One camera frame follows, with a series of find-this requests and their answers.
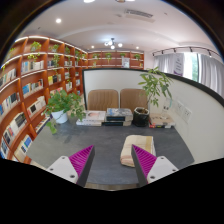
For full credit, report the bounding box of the ceiling lamp cluster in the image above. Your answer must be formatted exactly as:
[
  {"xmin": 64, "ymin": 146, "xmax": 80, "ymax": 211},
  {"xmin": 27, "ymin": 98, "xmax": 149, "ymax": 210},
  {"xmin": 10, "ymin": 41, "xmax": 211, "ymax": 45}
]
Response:
[{"xmin": 103, "ymin": 37, "xmax": 124, "ymax": 50}]

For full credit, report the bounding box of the small tree in black pot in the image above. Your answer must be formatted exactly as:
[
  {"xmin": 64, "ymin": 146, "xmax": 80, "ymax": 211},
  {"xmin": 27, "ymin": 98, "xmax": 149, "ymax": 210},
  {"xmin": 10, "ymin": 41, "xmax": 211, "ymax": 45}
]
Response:
[{"xmin": 133, "ymin": 66, "xmax": 174, "ymax": 128}]

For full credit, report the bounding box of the white wall socket panel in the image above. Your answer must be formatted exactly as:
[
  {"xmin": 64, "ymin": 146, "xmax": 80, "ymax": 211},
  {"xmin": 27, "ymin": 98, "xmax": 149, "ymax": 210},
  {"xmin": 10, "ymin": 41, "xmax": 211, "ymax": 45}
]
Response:
[
  {"xmin": 181, "ymin": 106, "xmax": 193, "ymax": 124},
  {"xmin": 174, "ymin": 100, "xmax": 184, "ymax": 116}
]

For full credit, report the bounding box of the orange wooden bookshelf unit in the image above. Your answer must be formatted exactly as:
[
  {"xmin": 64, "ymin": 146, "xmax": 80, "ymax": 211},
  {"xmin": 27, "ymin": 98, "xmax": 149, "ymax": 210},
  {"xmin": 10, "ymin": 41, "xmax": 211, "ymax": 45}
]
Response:
[{"xmin": 0, "ymin": 35, "xmax": 88, "ymax": 164}]

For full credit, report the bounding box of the ceiling air vent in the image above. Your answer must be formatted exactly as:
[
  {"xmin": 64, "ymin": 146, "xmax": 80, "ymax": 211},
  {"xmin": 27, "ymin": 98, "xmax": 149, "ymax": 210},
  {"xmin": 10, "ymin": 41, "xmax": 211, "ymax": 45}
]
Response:
[{"xmin": 123, "ymin": 8, "xmax": 155, "ymax": 20}]

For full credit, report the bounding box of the white picture-cover book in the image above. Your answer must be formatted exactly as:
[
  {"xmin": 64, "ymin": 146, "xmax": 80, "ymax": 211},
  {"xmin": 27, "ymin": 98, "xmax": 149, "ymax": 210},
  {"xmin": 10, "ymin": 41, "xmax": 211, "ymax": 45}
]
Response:
[{"xmin": 83, "ymin": 110, "xmax": 107, "ymax": 122}]

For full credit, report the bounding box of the red and black book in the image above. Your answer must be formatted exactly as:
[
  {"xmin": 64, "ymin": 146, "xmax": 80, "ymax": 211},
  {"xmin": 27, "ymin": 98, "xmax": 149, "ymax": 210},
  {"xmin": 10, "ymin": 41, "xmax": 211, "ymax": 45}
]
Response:
[{"xmin": 148, "ymin": 123, "xmax": 173, "ymax": 129}]

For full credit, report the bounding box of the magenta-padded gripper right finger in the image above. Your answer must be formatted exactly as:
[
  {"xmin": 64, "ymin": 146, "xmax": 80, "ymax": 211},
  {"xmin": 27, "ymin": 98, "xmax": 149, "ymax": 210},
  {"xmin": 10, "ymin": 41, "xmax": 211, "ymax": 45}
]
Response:
[{"xmin": 130, "ymin": 143, "xmax": 180, "ymax": 188}]

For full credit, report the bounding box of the leafy plant in white pot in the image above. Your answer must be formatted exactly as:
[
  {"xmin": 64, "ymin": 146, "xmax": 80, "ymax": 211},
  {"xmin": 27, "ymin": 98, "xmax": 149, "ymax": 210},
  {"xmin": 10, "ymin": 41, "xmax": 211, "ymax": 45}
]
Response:
[{"xmin": 43, "ymin": 89, "xmax": 87, "ymax": 135}]

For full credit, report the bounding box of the beige striped towel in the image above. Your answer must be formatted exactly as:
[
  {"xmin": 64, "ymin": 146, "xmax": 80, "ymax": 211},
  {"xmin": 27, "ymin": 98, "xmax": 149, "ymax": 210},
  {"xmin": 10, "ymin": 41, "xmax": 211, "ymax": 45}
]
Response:
[{"xmin": 119, "ymin": 134, "xmax": 157, "ymax": 168}]

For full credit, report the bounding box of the white flat book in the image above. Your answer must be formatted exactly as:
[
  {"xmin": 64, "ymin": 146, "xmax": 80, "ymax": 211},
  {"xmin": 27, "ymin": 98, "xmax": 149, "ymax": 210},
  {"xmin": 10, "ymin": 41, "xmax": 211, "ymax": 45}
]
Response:
[{"xmin": 75, "ymin": 119, "xmax": 104, "ymax": 127}]

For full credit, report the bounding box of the white window curtain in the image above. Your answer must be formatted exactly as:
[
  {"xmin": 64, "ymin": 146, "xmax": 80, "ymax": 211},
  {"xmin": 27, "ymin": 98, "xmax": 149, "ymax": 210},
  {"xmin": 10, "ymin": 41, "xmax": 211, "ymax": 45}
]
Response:
[{"xmin": 153, "ymin": 52, "xmax": 224, "ymax": 98}]

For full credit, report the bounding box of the tan upholstered chair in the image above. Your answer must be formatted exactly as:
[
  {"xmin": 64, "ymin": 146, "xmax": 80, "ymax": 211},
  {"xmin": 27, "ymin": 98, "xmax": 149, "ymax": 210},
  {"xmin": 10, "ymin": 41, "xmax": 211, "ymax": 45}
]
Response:
[
  {"xmin": 87, "ymin": 89, "xmax": 120, "ymax": 112},
  {"xmin": 119, "ymin": 88, "xmax": 149, "ymax": 114}
]

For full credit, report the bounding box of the orange wall shelf with plants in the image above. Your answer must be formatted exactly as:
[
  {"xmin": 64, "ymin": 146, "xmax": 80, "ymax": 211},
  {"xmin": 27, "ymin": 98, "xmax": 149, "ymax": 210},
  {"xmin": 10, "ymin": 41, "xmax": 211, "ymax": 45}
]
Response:
[{"xmin": 87, "ymin": 49, "xmax": 146, "ymax": 70}]

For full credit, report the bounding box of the dark thick book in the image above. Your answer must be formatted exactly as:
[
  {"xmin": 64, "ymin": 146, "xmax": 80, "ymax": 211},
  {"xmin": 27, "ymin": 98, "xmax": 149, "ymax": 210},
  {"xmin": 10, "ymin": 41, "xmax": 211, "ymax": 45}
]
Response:
[{"xmin": 102, "ymin": 119, "xmax": 133, "ymax": 127}]

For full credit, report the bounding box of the white leaning card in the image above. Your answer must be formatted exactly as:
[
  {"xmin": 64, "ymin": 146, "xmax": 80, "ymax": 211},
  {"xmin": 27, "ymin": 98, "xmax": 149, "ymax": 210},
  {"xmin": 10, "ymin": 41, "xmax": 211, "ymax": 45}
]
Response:
[{"xmin": 162, "ymin": 98, "xmax": 173, "ymax": 116}]

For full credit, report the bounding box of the tan cover book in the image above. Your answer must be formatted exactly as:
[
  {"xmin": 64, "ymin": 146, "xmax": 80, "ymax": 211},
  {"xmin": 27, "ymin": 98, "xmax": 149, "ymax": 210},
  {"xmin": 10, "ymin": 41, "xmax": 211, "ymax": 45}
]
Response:
[{"xmin": 149, "ymin": 113, "xmax": 176, "ymax": 126}]

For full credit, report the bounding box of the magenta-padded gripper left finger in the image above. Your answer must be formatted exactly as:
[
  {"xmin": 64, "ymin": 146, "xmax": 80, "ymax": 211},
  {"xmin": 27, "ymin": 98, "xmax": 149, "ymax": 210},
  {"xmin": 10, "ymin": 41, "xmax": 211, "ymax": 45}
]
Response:
[{"xmin": 45, "ymin": 144, "xmax": 96, "ymax": 188}]

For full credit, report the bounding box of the white standing sign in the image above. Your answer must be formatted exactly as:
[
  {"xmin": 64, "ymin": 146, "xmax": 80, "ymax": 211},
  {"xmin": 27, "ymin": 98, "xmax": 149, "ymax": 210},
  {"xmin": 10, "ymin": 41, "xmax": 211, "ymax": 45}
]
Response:
[{"xmin": 173, "ymin": 53, "xmax": 185, "ymax": 76}]

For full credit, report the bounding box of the dark book with picture cover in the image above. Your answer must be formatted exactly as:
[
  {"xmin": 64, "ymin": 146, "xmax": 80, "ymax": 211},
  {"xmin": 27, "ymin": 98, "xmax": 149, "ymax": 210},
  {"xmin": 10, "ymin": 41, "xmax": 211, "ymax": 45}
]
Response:
[{"xmin": 105, "ymin": 107, "xmax": 134, "ymax": 122}]

